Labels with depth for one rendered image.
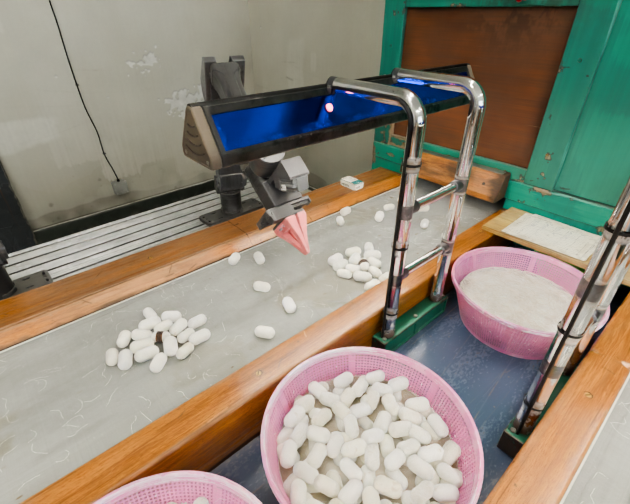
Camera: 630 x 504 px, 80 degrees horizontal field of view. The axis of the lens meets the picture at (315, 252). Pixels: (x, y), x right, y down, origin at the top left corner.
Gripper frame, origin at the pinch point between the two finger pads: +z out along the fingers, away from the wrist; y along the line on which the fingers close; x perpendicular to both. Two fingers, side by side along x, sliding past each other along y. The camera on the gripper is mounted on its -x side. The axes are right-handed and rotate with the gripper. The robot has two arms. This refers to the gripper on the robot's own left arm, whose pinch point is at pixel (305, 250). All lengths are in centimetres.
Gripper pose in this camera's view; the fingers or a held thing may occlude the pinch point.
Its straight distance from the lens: 72.9
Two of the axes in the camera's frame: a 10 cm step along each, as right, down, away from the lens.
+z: 4.9, 8.6, -1.2
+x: -4.3, 3.6, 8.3
